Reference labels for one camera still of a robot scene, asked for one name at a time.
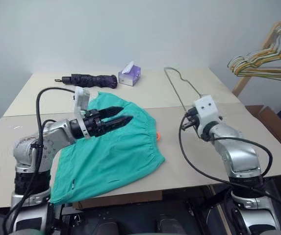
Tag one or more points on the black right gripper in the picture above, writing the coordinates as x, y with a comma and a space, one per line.
193, 117

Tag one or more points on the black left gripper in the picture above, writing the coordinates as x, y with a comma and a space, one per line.
94, 124

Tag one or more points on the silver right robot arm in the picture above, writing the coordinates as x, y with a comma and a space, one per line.
240, 151

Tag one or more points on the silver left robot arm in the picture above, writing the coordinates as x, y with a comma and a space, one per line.
57, 133

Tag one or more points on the green shorts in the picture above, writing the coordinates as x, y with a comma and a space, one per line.
110, 159

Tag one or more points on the small orange object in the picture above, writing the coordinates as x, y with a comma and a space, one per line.
158, 136

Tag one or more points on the folded dark purple umbrella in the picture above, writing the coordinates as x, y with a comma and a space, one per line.
93, 80

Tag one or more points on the purple tissue box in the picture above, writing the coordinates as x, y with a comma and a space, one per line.
130, 74

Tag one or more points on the brown cardboard box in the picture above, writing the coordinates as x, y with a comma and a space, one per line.
275, 127

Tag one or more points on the wooden clothes rack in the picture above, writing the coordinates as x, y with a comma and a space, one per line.
265, 46

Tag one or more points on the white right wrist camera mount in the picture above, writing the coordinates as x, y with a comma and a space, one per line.
207, 107

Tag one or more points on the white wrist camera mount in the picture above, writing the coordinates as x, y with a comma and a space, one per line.
82, 98
207, 107

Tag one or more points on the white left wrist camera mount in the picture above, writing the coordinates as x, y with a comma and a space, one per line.
82, 98

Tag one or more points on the black metal bracket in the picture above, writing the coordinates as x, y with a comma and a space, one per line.
69, 214

